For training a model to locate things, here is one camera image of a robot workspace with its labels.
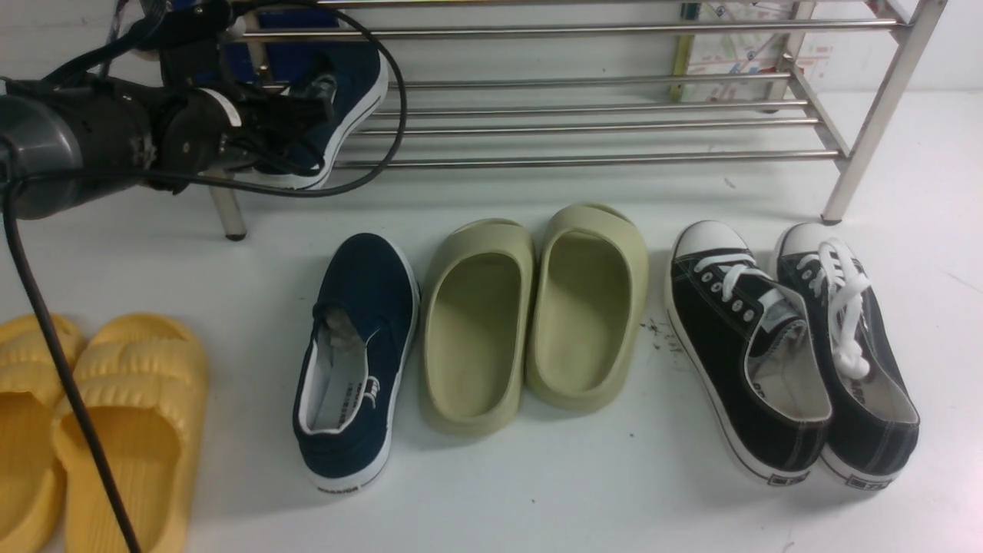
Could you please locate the left black canvas lace-up sneaker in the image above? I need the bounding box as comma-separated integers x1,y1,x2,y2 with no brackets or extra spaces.
666,220,833,488

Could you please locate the left yellow ridged slipper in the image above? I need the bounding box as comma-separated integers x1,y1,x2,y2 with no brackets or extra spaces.
1,315,66,552

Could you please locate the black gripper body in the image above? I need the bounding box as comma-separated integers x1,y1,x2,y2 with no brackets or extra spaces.
151,74,339,183

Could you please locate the left olive green foam slipper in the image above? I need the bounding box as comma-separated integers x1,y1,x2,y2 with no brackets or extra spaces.
420,218,536,438

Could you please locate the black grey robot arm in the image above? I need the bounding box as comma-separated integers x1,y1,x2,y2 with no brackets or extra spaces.
2,75,335,220

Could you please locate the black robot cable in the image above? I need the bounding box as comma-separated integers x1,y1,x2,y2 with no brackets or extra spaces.
0,0,409,553

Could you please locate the navy canvas slip-on shoe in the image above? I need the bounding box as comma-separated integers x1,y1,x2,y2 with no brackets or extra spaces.
253,42,389,190
292,233,421,496

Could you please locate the black canvas lace-up sneaker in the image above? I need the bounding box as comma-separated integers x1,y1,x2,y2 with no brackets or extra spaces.
666,220,833,488
773,223,921,492

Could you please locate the right black canvas lace-up sneaker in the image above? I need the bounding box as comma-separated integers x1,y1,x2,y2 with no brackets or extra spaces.
773,223,921,492

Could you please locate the olive green foam slipper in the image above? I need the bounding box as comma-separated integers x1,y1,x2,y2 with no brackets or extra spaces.
420,218,536,438
525,204,650,412

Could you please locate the yellow ridged slipper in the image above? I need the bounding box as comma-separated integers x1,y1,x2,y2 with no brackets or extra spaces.
1,315,66,552
52,313,210,552

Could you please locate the blue cardboard box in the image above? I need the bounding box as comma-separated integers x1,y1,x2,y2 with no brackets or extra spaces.
151,1,339,88

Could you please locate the white printed cardboard box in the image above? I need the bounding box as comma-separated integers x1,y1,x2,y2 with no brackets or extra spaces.
668,2,832,104

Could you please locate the right olive green foam slipper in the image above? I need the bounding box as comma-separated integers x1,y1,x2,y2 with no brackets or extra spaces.
525,204,650,412

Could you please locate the right yellow ridged slipper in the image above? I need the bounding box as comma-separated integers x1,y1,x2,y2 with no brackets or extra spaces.
52,313,210,552

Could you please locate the stainless steel shoe rack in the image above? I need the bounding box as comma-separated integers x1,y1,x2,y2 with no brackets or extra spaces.
241,1,947,225

